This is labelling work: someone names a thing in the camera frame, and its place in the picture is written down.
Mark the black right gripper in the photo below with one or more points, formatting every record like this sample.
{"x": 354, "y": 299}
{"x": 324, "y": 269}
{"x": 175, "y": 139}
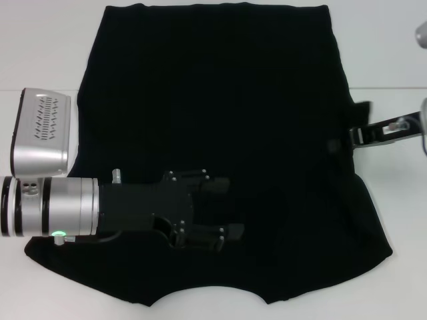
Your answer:
{"x": 375, "y": 133}

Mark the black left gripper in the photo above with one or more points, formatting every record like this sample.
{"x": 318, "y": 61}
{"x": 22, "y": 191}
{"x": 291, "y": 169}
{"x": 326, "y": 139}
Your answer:
{"x": 140, "y": 206}

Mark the black shirt with pink print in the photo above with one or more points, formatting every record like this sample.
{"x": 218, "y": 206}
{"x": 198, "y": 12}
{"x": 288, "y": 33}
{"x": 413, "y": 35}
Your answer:
{"x": 213, "y": 100}

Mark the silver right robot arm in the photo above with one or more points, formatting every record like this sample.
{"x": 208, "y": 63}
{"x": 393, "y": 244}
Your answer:
{"x": 422, "y": 35}

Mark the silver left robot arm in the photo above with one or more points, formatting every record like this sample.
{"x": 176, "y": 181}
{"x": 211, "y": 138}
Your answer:
{"x": 66, "y": 206}

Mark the silver connector plug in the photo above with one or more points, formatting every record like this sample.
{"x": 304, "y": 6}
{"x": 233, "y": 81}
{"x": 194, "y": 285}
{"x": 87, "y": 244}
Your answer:
{"x": 394, "y": 126}
{"x": 117, "y": 176}

